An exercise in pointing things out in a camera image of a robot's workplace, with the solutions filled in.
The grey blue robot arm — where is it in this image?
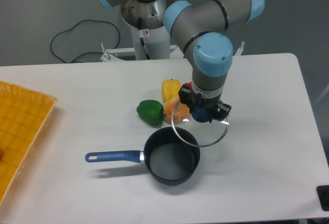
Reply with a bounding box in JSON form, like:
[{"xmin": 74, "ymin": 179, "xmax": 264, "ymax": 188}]
[{"xmin": 99, "ymin": 0, "xmax": 265, "ymax": 123}]

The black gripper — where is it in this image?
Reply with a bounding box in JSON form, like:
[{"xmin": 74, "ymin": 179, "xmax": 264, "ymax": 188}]
[{"xmin": 178, "ymin": 85, "xmax": 232, "ymax": 123}]

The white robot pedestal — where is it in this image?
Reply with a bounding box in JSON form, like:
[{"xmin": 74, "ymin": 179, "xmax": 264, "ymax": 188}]
[{"xmin": 121, "ymin": 0, "xmax": 174, "ymax": 60}]

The glass lid blue knob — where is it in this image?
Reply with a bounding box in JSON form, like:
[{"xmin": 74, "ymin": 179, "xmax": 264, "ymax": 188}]
[{"xmin": 171, "ymin": 101, "xmax": 230, "ymax": 147}]

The yellow bell pepper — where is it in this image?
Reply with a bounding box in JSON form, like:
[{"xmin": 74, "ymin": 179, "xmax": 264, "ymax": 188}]
[{"xmin": 161, "ymin": 79, "xmax": 181, "ymax": 103}]

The yellow woven basket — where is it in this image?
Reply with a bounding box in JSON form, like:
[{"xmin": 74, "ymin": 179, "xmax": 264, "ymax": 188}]
[{"xmin": 1, "ymin": 81, "xmax": 57, "ymax": 201}]

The black floor cable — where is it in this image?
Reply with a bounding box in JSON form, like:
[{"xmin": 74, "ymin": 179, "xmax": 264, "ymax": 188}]
[{"xmin": 50, "ymin": 20, "xmax": 121, "ymax": 64}]

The black device at table edge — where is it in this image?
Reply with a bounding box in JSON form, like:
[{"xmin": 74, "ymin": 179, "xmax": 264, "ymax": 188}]
[{"xmin": 316, "ymin": 185, "xmax": 329, "ymax": 211}]

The red bell pepper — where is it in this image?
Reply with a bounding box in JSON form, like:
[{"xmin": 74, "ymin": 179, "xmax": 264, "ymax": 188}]
[{"xmin": 182, "ymin": 82, "xmax": 192, "ymax": 90}]

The orange bell pepper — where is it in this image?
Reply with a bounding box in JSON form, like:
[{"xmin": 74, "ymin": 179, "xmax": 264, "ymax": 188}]
[{"xmin": 163, "ymin": 96, "xmax": 190, "ymax": 123}]

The dark blue saucepan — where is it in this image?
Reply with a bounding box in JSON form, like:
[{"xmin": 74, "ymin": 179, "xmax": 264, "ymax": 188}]
[{"xmin": 85, "ymin": 127, "xmax": 200, "ymax": 185}]

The green bell pepper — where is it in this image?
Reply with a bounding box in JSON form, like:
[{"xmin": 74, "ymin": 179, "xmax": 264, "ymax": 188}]
[{"xmin": 136, "ymin": 100, "xmax": 163, "ymax": 128}]

